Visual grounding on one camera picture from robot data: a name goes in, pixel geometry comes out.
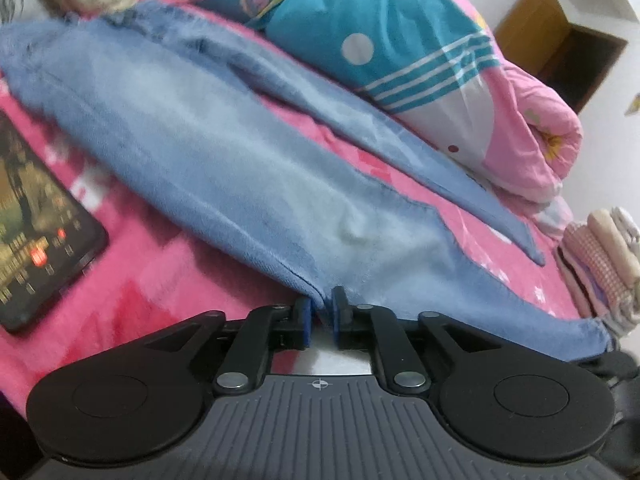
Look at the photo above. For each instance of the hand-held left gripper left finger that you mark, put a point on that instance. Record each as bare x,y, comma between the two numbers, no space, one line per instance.
302,327

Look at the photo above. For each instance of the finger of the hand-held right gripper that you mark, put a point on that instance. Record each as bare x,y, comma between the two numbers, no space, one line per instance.
612,364

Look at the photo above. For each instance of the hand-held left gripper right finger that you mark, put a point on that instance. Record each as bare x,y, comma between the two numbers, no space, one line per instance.
339,320

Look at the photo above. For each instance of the blue jeans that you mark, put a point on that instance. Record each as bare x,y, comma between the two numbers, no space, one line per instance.
225,160

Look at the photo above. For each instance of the white folded cloth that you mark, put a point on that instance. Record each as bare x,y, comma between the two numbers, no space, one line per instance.
627,222

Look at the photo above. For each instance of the pink floral bed blanket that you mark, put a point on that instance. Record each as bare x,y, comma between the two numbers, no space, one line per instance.
150,270

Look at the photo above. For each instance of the black smartphone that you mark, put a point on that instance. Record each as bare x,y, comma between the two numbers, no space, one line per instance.
35,220

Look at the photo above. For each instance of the blue and pink floral quilt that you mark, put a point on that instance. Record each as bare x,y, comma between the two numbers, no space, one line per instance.
400,35

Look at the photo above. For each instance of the wooden door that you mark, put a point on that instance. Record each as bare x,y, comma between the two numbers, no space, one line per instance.
550,25

